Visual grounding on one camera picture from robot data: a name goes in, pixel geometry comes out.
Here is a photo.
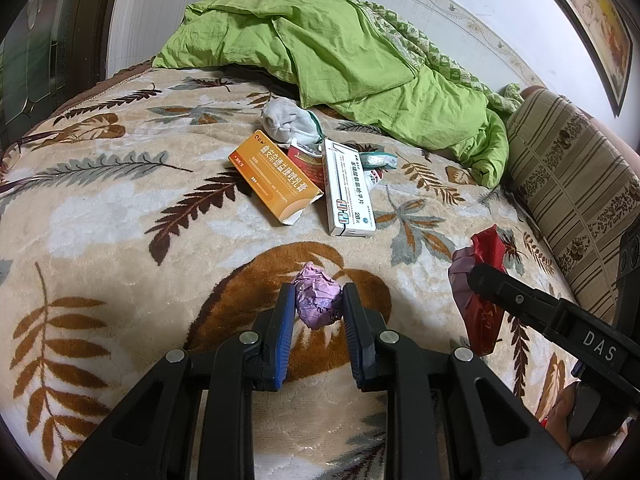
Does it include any purple paper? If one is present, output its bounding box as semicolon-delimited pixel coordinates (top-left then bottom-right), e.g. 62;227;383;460
294;262;346;331

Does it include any framed wall picture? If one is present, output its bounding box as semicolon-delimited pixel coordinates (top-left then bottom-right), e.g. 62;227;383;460
527;0;635;117

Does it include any white medicine box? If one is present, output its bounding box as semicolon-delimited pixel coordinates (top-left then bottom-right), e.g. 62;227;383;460
322;139;377;237

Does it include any orange medicine box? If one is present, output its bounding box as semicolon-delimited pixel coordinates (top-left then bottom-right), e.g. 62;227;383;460
229;130;323;228

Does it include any green quilt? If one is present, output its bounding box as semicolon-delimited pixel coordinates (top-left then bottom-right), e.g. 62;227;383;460
152;0;523;188

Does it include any person's right hand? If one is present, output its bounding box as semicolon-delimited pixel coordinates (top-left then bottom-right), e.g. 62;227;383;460
542;384;640;480

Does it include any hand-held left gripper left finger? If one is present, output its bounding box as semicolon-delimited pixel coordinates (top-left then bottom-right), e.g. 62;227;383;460
57;282;297;480

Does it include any striped pillow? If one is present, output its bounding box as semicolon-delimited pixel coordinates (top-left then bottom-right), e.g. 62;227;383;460
504;87;640;323

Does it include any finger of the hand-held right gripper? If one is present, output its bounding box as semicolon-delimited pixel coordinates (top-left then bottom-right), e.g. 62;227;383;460
467;264;632;376

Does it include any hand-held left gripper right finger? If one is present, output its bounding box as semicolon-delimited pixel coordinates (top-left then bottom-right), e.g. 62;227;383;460
341;282;583;480

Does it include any dark red small box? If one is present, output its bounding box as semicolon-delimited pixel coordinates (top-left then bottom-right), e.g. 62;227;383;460
287;142;326;188

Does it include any white knit glove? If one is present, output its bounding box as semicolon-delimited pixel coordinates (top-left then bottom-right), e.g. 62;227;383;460
261;99;323;148

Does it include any teal tissue packet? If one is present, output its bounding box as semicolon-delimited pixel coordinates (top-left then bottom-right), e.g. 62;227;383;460
359;151;399;171

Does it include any wooden door with glass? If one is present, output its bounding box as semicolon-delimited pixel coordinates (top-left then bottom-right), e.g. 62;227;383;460
0;0;118;151

